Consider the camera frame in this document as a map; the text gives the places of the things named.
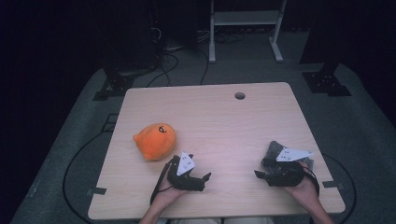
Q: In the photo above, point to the grey tape strip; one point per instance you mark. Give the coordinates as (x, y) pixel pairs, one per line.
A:
(333, 184)
(97, 191)

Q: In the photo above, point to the orange plush toy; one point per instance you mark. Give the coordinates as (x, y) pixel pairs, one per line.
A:
(155, 141)

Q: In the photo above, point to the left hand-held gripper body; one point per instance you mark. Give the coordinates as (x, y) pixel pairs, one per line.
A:
(183, 182)

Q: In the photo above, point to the white metal desk frame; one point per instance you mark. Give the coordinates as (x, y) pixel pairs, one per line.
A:
(246, 18)

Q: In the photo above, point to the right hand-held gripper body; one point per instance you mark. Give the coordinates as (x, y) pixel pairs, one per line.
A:
(285, 175)

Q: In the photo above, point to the person's right hand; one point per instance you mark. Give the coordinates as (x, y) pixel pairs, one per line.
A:
(303, 191)

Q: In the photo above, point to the black stand with square base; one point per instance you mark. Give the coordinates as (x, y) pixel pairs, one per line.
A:
(327, 82)

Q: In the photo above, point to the person's left hand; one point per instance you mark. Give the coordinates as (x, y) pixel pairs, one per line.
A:
(169, 196)

